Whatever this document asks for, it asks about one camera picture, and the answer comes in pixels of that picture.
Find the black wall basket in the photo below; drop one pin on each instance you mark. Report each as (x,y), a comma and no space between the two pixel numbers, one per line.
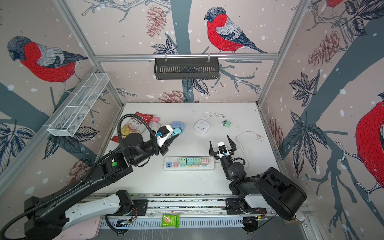
(187,69)

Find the green charger plug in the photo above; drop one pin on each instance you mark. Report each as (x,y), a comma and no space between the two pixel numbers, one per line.
(197,161)
(227,124)
(183,161)

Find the pink USB charger plug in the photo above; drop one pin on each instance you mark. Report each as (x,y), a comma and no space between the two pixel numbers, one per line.
(204,161)

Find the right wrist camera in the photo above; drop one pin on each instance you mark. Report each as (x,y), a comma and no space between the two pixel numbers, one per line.
(223,152)

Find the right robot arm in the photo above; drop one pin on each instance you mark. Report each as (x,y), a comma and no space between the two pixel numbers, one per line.
(271,189)

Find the green snack packet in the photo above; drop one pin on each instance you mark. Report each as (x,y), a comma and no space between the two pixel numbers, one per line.
(169,220)

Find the clear jar with lid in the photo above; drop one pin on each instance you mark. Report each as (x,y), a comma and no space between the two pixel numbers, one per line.
(299,218)

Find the white square power socket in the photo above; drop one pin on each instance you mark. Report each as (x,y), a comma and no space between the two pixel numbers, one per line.
(202,126)

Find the pink pig toy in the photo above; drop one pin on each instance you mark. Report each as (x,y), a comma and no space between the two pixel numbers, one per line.
(155,120)

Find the white wire wall basket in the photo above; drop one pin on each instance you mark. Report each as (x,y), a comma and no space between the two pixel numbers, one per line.
(71,117)

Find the blue square power socket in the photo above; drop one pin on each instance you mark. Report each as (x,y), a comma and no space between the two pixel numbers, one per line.
(177,124)

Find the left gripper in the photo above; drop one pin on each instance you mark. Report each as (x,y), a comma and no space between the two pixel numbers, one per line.
(165,148)

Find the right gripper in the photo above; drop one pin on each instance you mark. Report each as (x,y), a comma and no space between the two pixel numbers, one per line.
(234,146)

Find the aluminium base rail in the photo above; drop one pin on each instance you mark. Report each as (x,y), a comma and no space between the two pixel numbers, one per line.
(214,211)

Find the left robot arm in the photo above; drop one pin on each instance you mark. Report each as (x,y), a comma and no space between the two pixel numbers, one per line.
(49,216)

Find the red chips bag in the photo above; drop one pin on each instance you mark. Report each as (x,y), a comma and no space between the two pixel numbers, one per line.
(135,126)

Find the white multicolour power strip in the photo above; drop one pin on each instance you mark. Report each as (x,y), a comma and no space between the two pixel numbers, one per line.
(172,164)

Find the pink tray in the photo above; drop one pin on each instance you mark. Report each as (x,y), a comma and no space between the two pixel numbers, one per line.
(84,231)

